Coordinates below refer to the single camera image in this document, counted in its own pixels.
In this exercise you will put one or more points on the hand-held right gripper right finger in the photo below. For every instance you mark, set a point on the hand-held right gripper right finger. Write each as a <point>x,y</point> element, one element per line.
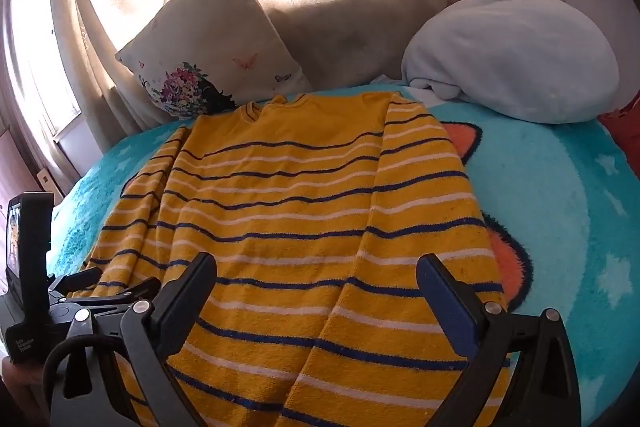
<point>457,307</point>

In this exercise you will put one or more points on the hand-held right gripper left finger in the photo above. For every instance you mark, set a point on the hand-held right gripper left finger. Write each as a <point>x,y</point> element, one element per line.
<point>192,284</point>

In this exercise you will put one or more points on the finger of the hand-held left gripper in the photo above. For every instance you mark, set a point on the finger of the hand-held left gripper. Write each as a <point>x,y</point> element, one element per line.
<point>75,281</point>
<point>125,291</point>

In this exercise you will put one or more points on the yellow striped sweater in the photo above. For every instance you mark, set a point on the yellow striped sweater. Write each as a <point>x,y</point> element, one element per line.
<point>300,217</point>

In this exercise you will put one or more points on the teal printed blanket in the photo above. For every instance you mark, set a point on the teal printed blanket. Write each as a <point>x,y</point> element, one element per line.
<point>560,217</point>

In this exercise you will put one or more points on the window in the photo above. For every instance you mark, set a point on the window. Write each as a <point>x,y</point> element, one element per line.
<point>40,47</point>

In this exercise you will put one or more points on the red cloth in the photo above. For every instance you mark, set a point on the red cloth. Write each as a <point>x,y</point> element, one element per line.
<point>625,132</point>

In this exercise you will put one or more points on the white floral pillow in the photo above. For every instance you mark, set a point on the white floral pillow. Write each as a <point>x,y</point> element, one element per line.
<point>210,37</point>

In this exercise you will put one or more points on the light blue plush toy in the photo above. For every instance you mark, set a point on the light blue plush toy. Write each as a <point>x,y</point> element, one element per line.
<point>515,57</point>

